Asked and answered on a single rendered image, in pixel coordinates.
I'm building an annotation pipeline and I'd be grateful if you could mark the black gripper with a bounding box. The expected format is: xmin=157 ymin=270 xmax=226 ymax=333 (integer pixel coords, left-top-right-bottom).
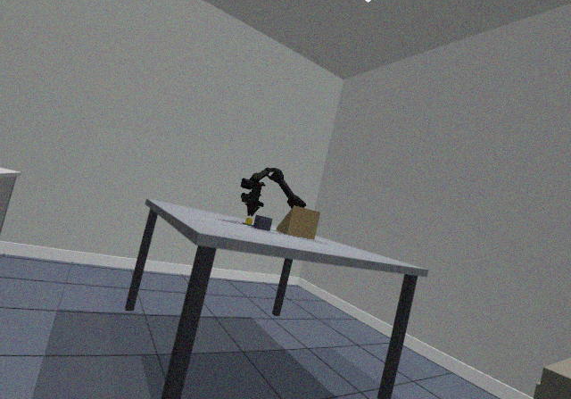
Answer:
xmin=242 ymin=191 xmax=264 ymax=216

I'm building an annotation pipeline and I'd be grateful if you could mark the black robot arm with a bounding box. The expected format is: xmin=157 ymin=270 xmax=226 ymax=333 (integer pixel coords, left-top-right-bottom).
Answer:
xmin=241 ymin=168 xmax=306 ymax=209

